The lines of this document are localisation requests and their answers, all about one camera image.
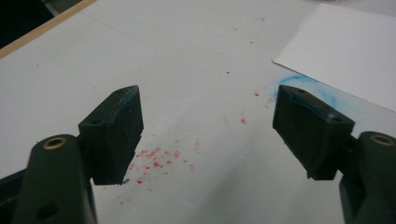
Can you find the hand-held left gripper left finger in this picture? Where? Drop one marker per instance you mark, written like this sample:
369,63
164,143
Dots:
115,137

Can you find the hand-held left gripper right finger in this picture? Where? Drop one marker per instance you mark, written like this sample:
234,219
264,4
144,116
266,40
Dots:
311,137

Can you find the white paper sheet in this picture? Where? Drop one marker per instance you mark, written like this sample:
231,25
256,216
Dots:
348,49

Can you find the large white board mat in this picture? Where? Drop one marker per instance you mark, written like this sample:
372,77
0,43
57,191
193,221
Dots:
193,62

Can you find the wooden table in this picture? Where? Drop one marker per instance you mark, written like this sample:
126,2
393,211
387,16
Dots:
40,29

